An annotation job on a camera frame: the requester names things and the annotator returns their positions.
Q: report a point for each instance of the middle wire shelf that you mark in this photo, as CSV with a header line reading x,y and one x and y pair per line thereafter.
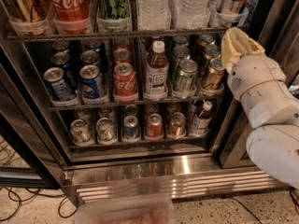
x,y
139,102

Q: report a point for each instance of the middle left pepsi can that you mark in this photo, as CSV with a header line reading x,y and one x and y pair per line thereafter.
x,y
64,61

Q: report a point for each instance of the pepsi can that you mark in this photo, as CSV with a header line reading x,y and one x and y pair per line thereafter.
x,y
64,61
93,82
90,57
59,89

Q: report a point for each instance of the wire shelf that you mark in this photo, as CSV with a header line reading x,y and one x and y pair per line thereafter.
x,y
139,102
113,35

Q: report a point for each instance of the middle right pepsi can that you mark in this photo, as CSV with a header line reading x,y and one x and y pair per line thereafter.
x,y
90,57

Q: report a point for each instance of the gold can top shelf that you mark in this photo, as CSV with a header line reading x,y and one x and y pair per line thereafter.
x,y
29,14

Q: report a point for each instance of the clear plastic bin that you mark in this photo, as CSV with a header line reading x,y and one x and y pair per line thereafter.
x,y
142,209

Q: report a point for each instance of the large red coca-cola can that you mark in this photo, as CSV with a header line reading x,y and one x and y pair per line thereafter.
x,y
72,16

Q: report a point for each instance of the top wire shelf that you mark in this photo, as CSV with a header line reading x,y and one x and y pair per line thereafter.
x,y
113,35

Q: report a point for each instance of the steel fridge bottom grille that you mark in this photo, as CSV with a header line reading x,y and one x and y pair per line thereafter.
x,y
180,177

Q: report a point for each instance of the middle coca-cola can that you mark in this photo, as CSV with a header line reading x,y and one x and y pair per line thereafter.
x,y
122,56

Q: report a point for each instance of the middle gold can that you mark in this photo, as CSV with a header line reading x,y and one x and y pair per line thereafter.
x,y
210,52

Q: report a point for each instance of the front right pepsi can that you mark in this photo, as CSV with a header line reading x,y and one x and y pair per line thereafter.
x,y
93,82

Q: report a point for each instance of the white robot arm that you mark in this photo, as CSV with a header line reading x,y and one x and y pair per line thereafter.
x,y
273,144

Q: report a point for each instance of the middle green can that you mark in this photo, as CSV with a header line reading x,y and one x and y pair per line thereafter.
x,y
178,54

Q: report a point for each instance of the front left pepsi can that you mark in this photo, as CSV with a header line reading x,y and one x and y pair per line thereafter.
x,y
59,89

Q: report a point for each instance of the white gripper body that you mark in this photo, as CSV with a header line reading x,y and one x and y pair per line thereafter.
x,y
256,76

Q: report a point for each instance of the left fridge glass door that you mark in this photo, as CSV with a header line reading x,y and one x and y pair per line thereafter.
x,y
24,125

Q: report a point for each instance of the bottom orange can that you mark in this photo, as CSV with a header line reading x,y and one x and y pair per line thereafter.
x,y
177,124

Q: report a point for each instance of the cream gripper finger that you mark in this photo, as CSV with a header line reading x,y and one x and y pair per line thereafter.
x,y
245,45
229,55

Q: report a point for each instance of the front red coca-cola can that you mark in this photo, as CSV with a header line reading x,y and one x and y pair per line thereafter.
x,y
124,79

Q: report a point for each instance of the left clear water bottle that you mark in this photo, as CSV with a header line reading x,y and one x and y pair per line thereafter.
x,y
153,15

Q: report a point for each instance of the green la croix can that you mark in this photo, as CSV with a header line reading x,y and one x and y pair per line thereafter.
x,y
114,15

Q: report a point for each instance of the bottom left silver can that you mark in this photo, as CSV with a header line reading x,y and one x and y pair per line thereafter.
x,y
80,131

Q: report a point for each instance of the front green can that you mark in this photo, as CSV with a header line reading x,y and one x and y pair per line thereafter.
x,y
185,75

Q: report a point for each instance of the right clear water bottle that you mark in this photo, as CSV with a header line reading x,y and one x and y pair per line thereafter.
x,y
190,14

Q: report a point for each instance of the front gold can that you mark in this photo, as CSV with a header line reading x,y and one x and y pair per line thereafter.
x,y
213,75

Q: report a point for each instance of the clear water bottle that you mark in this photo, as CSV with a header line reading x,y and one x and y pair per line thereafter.
x,y
153,15
190,14

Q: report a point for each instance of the bottom blue silver can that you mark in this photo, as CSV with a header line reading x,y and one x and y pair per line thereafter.
x,y
130,127

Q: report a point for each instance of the brown tea bottle white cap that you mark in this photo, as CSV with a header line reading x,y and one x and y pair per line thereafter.
x,y
156,69

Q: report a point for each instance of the bottom tea bottle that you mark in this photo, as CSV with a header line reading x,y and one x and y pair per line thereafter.
x,y
201,115

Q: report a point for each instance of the bottom red can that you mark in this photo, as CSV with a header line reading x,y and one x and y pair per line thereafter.
x,y
154,127

